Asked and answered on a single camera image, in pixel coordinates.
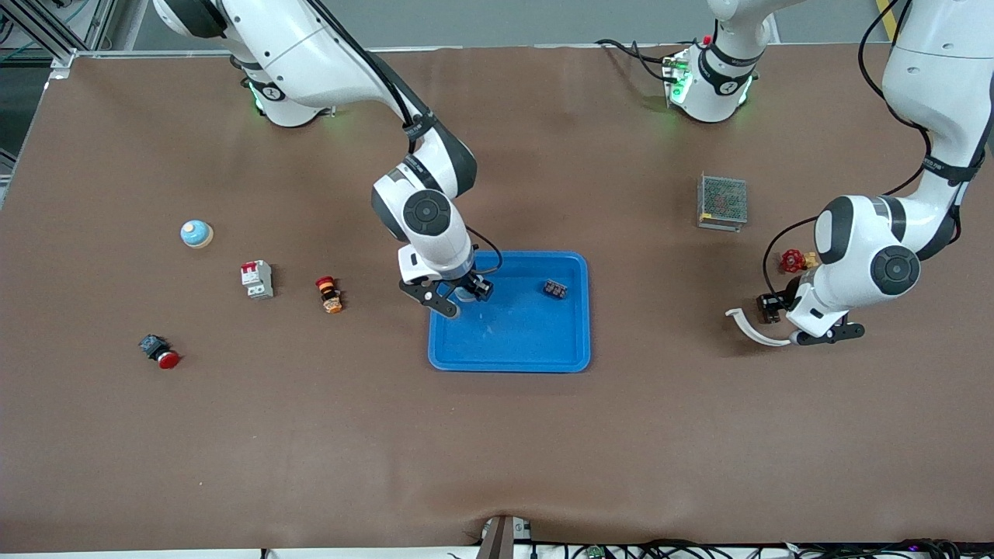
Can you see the blue desk bell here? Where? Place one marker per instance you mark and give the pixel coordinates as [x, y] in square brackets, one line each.
[466, 295]
[196, 234]

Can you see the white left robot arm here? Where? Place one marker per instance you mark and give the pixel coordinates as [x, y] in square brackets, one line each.
[862, 248]

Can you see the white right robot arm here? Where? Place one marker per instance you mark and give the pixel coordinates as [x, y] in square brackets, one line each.
[311, 54]

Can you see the blue plastic tray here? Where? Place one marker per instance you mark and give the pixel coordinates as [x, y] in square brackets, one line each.
[520, 334]

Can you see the white curved plastic clamp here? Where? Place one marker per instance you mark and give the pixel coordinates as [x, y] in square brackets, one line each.
[749, 330]

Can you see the metal mesh power supply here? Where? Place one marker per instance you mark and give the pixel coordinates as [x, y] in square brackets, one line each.
[722, 200]

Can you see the orange emergency stop button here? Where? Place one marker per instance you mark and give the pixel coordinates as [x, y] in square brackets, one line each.
[329, 295]

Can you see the brown table mat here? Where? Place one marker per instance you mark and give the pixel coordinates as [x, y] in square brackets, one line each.
[497, 450]

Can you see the red push button dark body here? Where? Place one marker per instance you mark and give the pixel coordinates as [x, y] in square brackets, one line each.
[159, 351]

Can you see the white circuit breaker red switch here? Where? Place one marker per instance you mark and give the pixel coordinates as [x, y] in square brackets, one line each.
[257, 281]

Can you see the grey table edge bracket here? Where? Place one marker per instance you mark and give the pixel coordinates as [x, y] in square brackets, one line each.
[501, 539]

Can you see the aluminium frame profile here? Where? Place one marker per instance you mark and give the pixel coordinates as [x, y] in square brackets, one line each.
[105, 23]

